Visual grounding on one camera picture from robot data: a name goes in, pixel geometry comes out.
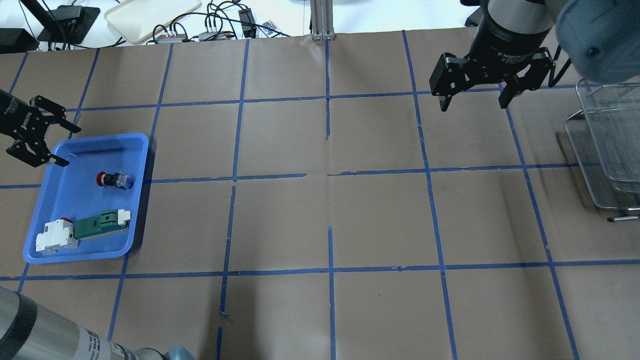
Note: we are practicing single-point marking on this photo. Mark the green terminal block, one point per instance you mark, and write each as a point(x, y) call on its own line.
point(106, 223)

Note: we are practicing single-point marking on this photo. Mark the white circuit breaker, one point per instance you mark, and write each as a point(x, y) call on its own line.
point(57, 235)

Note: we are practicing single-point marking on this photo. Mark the red emergency push button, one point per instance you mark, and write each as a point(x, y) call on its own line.
point(117, 180)

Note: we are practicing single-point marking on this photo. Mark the aluminium frame post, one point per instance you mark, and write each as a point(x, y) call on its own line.
point(322, 20)

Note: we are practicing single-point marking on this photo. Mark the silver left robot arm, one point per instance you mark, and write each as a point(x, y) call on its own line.
point(30, 331)

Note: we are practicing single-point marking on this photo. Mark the blue plastic tray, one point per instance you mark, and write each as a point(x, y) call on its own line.
point(72, 192)

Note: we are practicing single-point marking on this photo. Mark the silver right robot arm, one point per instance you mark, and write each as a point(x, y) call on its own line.
point(600, 38)

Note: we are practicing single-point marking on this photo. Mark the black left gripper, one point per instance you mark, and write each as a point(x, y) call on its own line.
point(10, 119)

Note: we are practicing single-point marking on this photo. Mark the wire mesh shelf rack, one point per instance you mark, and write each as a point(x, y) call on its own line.
point(605, 137)

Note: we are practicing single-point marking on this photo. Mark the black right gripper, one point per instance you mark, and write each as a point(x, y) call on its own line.
point(509, 39)

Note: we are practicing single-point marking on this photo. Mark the black camera stand base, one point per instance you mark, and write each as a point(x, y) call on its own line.
point(66, 24)

